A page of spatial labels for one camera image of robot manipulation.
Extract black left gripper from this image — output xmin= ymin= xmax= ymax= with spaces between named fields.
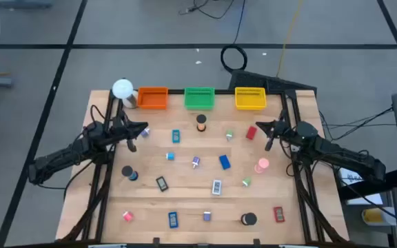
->
xmin=108 ymin=118 xmax=149 ymax=153

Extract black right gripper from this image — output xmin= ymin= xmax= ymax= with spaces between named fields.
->
xmin=256 ymin=119 xmax=294 ymax=152

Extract plain red rectangular case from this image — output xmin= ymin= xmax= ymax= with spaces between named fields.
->
xmin=245 ymin=125 xmax=258 ymax=141

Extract pink spool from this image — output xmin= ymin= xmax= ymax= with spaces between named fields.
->
xmin=254 ymin=157 xmax=271 ymax=174

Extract plain blue rectangular case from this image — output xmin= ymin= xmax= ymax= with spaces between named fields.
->
xmin=218 ymin=154 xmax=232 ymax=171

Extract black case with label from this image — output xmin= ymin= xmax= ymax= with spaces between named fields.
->
xmin=155 ymin=176 xmax=170 ymax=193

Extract orange spool with black cap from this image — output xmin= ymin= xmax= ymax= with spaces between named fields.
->
xmin=195 ymin=114 xmax=208 ymax=133

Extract orange plastic basket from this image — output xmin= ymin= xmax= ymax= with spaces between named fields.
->
xmin=136 ymin=86 xmax=169 ymax=110

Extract yellow plastic basket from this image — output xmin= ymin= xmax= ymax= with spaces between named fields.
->
xmin=234 ymin=86 xmax=267 ymax=111

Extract white mushroom-shaped table lamp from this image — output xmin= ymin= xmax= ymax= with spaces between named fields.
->
xmin=112 ymin=78 xmax=140 ymax=110

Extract blue spool with black cap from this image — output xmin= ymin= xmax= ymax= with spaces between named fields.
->
xmin=121 ymin=165 xmax=140 ymax=182

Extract black perforated panel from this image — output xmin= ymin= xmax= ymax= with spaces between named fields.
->
xmin=227 ymin=70 xmax=318 ymax=96

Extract green plastic basket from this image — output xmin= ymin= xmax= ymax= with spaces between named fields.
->
xmin=183 ymin=87 xmax=216 ymax=111

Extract red case with label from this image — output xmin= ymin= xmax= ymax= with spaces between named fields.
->
xmin=273 ymin=206 xmax=286 ymax=224

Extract dark spool with black cap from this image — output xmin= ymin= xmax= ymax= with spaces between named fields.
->
xmin=240 ymin=211 xmax=258 ymax=227

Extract blue case with label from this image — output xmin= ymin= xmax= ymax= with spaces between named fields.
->
xmin=167 ymin=211 xmax=179 ymax=229

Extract white printed booklet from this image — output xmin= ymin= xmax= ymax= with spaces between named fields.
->
xmin=338 ymin=167 xmax=385 ymax=206

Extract yellow roll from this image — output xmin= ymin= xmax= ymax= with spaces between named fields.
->
xmin=361 ymin=207 xmax=397 ymax=227

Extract black slanted bar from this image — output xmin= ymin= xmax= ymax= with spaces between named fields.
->
xmin=338 ymin=167 xmax=397 ymax=201

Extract grey furniture foot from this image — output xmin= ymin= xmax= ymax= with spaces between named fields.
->
xmin=0 ymin=0 xmax=53 ymax=10

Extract black right arm cable loop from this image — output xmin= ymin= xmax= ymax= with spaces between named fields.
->
xmin=283 ymin=161 xmax=305 ymax=178

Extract black aluminium table frame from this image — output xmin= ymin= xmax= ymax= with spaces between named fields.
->
xmin=56 ymin=88 xmax=350 ymax=248

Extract coiled black cable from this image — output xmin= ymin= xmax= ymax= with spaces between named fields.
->
xmin=220 ymin=44 xmax=249 ymax=73

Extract thin black cables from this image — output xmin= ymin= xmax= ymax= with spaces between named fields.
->
xmin=318 ymin=106 xmax=395 ymax=142

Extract yellow cable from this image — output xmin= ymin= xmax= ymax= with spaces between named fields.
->
xmin=276 ymin=0 xmax=305 ymax=79

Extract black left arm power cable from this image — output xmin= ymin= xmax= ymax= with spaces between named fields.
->
xmin=34 ymin=160 xmax=95 ymax=200

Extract straight black cable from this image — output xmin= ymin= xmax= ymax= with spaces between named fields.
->
xmin=232 ymin=0 xmax=247 ymax=46

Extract tangled black floor cable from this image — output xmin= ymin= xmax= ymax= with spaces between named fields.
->
xmin=179 ymin=0 xmax=236 ymax=21

